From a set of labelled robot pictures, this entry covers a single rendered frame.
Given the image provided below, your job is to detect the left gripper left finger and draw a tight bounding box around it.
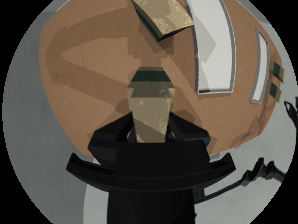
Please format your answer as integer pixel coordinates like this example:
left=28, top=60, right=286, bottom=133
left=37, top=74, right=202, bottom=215
left=91, top=111, right=137, bottom=143

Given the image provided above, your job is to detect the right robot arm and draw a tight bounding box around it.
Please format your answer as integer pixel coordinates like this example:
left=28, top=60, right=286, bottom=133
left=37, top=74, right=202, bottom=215
left=258, top=96, right=298, bottom=184

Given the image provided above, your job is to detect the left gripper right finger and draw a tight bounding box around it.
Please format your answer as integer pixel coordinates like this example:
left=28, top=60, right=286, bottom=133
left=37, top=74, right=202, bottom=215
left=165, top=111, right=211, bottom=147

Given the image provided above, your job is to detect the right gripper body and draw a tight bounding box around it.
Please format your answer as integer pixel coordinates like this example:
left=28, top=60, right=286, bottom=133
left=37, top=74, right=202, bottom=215
left=289, top=105, right=296, bottom=123

